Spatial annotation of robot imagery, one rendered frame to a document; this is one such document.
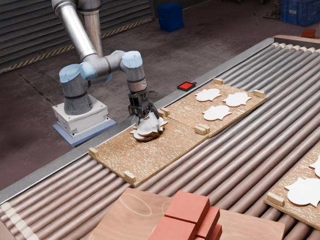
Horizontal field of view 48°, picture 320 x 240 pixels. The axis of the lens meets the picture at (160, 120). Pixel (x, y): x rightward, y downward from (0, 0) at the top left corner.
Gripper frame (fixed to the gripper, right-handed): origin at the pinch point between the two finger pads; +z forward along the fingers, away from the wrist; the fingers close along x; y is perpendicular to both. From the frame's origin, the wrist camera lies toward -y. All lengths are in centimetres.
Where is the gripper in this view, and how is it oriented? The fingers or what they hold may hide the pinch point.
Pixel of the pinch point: (149, 126)
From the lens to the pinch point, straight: 160.5
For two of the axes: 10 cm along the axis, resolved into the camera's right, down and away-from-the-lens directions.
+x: 8.6, 1.4, -5.0
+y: -4.9, 5.1, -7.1
